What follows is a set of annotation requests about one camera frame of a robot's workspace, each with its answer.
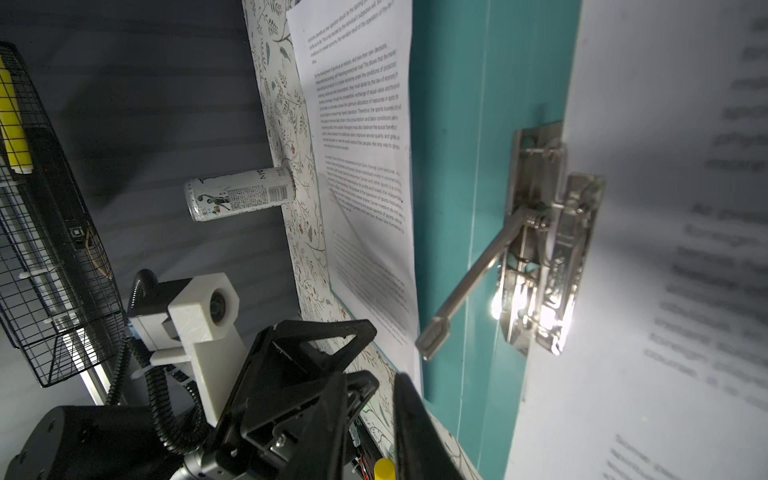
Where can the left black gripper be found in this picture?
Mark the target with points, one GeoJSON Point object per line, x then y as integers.
{"type": "Point", "coordinates": [276, 393]}

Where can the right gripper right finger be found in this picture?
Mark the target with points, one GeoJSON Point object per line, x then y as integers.
{"type": "Point", "coordinates": [420, 454]}

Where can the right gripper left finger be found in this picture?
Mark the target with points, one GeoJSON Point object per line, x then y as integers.
{"type": "Point", "coordinates": [321, 447]}

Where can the white paper sheet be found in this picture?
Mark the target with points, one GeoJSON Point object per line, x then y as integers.
{"type": "Point", "coordinates": [664, 370]}

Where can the printed English text sheet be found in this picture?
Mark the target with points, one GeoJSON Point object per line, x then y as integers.
{"type": "Point", "coordinates": [353, 60]}

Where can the teal paper folder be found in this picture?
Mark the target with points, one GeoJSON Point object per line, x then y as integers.
{"type": "Point", "coordinates": [479, 72]}

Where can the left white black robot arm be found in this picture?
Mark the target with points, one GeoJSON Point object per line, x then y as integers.
{"type": "Point", "coordinates": [110, 442]}

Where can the silver folder clip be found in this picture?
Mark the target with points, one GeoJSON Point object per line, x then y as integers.
{"type": "Point", "coordinates": [539, 253]}

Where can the yellow glue stick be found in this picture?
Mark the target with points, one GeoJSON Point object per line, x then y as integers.
{"type": "Point", "coordinates": [384, 469]}

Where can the silver metal can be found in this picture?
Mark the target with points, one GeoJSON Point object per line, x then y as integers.
{"type": "Point", "coordinates": [218, 197]}

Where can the yellow marker in black basket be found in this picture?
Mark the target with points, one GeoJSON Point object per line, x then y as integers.
{"type": "Point", "coordinates": [14, 138]}

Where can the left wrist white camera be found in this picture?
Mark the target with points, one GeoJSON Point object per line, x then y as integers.
{"type": "Point", "coordinates": [190, 324]}

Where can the black wire mesh basket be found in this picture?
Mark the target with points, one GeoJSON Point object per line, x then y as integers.
{"type": "Point", "coordinates": [60, 304]}

